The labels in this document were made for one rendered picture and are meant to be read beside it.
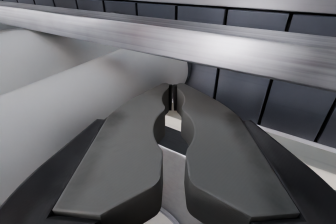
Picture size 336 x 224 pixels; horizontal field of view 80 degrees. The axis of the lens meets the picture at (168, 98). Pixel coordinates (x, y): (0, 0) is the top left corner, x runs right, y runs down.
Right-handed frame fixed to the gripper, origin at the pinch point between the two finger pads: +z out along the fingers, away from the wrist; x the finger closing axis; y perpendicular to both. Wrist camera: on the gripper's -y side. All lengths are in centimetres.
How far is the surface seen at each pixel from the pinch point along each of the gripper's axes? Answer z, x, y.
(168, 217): 5.7, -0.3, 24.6
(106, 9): 9.9, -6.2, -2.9
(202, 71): 4.9, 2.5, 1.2
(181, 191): 5.5, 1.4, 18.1
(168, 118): 2.4, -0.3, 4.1
